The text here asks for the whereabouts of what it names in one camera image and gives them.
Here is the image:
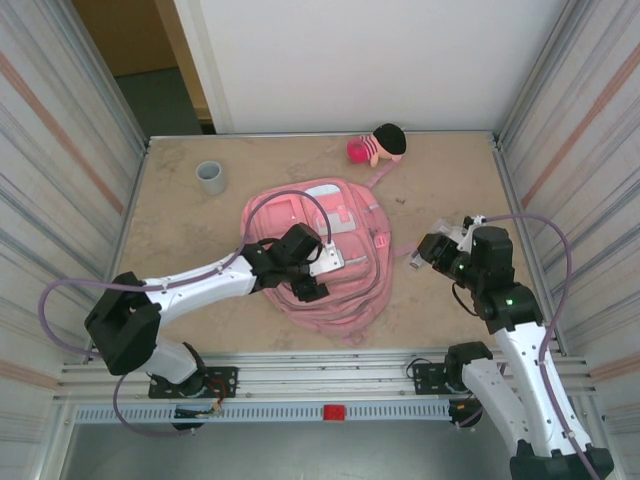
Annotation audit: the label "pink backpack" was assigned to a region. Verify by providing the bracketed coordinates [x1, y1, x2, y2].
[240, 162, 419, 348]

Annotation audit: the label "grey plastic cup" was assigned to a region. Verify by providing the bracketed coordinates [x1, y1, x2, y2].
[194, 159, 228, 198]

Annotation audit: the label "plush doll with black hat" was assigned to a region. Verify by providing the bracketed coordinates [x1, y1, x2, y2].
[347, 122, 407, 167]

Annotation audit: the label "blue binder clip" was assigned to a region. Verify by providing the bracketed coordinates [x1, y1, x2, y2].
[535, 399, 566, 439]

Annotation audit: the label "brown wooden door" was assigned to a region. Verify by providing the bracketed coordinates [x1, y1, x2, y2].
[72, 0, 211, 124]

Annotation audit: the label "aluminium rail frame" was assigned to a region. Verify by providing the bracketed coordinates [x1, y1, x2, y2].
[52, 349, 599, 402]

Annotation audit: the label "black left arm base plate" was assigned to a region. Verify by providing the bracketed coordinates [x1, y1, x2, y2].
[149, 366, 239, 400]

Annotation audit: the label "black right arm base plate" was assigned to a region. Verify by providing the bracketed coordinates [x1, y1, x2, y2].
[407, 362, 501, 396]

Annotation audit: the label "slotted grey cable duct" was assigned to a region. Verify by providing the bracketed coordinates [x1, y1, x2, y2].
[74, 402, 454, 424]

